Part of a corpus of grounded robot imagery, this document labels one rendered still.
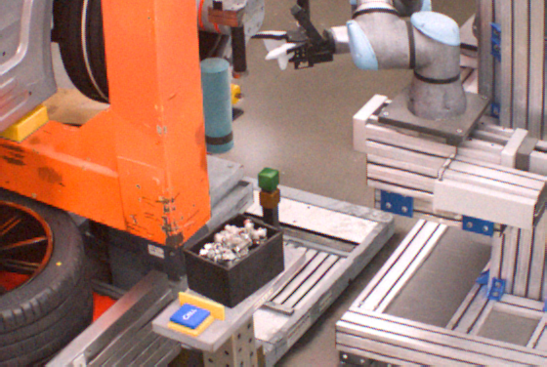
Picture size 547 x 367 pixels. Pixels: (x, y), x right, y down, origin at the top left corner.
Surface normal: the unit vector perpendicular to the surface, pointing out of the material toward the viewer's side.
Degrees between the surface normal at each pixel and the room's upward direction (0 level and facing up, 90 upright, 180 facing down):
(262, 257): 90
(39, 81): 90
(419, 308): 0
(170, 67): 90
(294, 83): 0
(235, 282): 90
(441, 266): 0
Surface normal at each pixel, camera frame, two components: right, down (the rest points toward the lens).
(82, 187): -0.51, 0.45
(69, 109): -0.01, -0.86
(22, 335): 0.58, 0.39
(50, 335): 0.76, 0.29
